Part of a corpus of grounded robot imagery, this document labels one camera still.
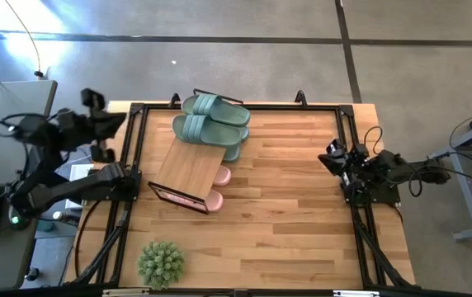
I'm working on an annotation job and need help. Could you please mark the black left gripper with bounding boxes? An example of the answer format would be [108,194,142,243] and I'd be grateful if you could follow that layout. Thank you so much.
[56,87,129,164]

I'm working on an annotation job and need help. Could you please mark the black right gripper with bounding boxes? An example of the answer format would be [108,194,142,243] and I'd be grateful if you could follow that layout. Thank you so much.
[317,138,371,198]

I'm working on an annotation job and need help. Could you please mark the small white box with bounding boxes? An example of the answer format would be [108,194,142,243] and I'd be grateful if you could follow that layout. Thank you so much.
[69,163,95,182]

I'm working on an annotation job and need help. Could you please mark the black mouse with blue light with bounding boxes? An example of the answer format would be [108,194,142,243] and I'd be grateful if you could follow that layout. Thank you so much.
[7,205,30,231]

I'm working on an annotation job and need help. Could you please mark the round artificial green plant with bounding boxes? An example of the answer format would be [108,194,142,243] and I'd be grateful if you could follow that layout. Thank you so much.
[137,240,186,291]

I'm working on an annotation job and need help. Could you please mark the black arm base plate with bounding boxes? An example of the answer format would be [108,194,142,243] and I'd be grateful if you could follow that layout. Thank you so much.
[341,171,402,205]
[81,168,142,203]

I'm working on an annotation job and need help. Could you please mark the thin black floor cable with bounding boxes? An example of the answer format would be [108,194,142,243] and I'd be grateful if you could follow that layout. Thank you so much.
[3,0,46,79]

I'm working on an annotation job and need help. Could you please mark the wooden shelf with black frame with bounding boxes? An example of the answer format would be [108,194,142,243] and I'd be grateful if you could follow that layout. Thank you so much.
[147,87,245,216]

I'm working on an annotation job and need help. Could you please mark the grey metal table frame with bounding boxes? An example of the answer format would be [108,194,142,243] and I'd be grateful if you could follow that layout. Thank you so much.
[427,102,472,243]

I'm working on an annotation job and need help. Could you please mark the silver metal bracket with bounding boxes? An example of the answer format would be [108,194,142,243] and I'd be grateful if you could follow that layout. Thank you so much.
[333,290,380,297]
[102,287,151,297]

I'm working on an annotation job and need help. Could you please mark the black aluminium rig frame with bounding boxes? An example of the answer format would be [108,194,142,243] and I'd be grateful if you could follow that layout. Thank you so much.
[65,101,418,297]

